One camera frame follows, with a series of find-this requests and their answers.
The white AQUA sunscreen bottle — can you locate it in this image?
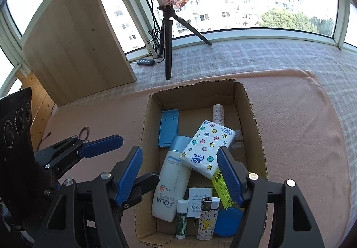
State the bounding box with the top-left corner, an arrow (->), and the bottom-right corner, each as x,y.
151,135 -> 191,223

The round blue case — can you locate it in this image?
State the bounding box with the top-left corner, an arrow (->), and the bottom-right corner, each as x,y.
214,207 -> 243,237

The yellow-green shuttlecock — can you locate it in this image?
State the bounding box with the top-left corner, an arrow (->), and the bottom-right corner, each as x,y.
212,169 -> 235,209

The green white lip balm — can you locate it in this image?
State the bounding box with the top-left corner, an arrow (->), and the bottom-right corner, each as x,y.
175,199 -> 188,240

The patterned white lighter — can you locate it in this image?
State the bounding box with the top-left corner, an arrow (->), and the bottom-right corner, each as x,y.
197,197 -> 220,241

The white USB power adapter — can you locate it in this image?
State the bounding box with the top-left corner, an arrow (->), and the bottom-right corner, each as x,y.
188,187 -> 212,219

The patterned tissue pack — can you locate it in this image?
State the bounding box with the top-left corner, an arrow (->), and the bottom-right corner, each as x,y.
180,120 -> 236,180

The small white tube grey cap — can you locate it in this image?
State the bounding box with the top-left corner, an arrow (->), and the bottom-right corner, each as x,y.
212,104 -> 225,126

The open cardboard box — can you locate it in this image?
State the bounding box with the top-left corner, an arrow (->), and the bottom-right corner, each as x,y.
134,79 -> 268,247

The light wooden board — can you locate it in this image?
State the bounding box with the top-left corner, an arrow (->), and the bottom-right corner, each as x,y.
22,0 -> 136,106

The black tripod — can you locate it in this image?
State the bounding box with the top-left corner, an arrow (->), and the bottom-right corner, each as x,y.
158,5 -> 212,80

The checked grey bedsheet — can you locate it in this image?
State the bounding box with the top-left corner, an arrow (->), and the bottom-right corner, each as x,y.
46,39 -> 356,226

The dark hair tie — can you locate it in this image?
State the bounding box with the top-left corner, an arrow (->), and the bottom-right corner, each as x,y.
77,127 -> 91,142

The black cable on bed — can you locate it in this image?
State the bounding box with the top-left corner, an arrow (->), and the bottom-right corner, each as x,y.
36,131 -> 52,151

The knotty pine wall panel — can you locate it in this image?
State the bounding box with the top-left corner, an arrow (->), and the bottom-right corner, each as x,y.
16,70 -> 54,152

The black inline cable remote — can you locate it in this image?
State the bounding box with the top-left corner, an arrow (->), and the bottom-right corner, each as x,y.
137,59 -> 155,66

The black ring light cable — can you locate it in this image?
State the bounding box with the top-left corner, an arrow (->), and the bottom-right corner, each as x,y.
135,0 -> 168,64

